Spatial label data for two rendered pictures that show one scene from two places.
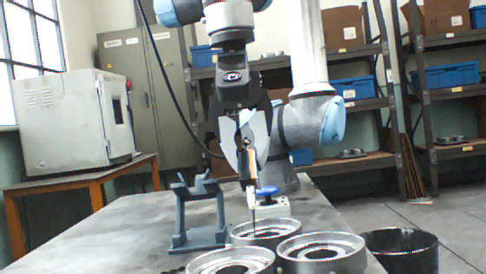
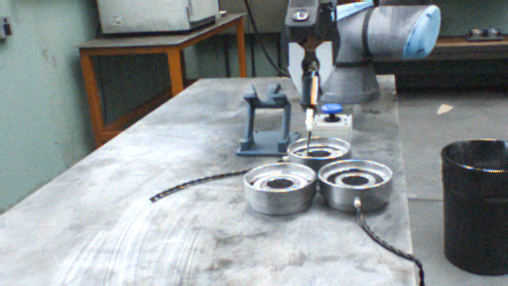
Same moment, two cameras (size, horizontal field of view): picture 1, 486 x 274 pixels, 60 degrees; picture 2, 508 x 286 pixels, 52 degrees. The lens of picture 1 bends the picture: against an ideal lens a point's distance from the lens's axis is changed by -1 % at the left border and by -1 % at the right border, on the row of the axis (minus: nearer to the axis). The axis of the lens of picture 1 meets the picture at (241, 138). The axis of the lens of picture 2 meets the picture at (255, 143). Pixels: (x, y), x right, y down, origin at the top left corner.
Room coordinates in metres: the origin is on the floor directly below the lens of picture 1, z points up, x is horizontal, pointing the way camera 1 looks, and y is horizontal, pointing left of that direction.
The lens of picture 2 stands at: (-0.21, -0.08, 1.13)
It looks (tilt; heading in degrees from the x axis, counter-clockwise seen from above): 19 degrees down; 12
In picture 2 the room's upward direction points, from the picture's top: 4 degrees counter-clockwise
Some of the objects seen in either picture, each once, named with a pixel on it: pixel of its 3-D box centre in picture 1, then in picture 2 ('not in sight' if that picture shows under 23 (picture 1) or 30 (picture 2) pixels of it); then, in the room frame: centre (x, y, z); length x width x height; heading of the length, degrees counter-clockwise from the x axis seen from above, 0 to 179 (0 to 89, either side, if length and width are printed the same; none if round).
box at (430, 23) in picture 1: (436, 18); not in sight; (4.13, -2.04, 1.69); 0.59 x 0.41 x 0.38; 93
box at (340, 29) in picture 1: (335, 31); not in sight; (4.16, -1.04, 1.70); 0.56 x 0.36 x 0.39; 83
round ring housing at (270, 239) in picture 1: (266, 241); (318, 158); (0.61, -0.02, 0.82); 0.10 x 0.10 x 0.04
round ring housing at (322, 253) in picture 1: (322, 261); (354, 186); (0.50, -0.08, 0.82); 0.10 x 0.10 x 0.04
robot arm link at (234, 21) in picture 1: (227, 22); not in sight; (0.66, 0.00, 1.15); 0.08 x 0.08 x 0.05
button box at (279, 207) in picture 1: (270, 213); (332, 129); (0.75, -0.03, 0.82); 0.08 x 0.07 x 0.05; 178
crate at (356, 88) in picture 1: (344, 91); not in sight; (4.18, -1.06, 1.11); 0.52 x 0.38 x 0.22; 88
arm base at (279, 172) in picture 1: (269, 172); (348, 76); (1.10, -0.06, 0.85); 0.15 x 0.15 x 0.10
